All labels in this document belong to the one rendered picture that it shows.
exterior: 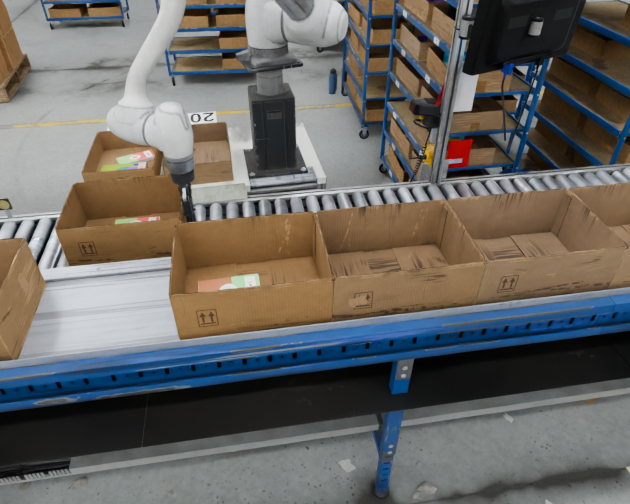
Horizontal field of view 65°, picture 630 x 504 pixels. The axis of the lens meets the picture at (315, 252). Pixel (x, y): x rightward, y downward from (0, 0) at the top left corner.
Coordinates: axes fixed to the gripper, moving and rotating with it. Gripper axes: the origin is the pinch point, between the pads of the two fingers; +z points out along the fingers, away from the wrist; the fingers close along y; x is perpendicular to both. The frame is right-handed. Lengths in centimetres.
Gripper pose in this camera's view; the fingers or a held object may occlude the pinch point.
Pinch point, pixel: (191, 220)
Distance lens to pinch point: 177.6
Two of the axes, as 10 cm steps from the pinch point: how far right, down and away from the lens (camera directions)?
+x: -9.9, 1.0, -1.2
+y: -1.6, -6.2, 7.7
